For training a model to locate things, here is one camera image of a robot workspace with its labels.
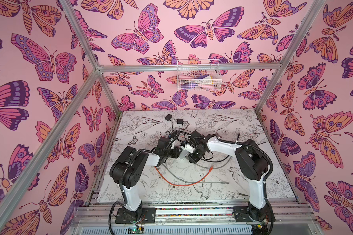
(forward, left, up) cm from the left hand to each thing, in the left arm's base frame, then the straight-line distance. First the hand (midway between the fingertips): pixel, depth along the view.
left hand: (183, 149), depth 96 cm
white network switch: (-4, 0, 0) cm, 4 cm away
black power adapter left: (+30, +11, -1) cm, 32 cm away
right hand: (-5, -5, -2) cm, 7 cm away
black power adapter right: (+26, +2, -1) cm, 26 cm away
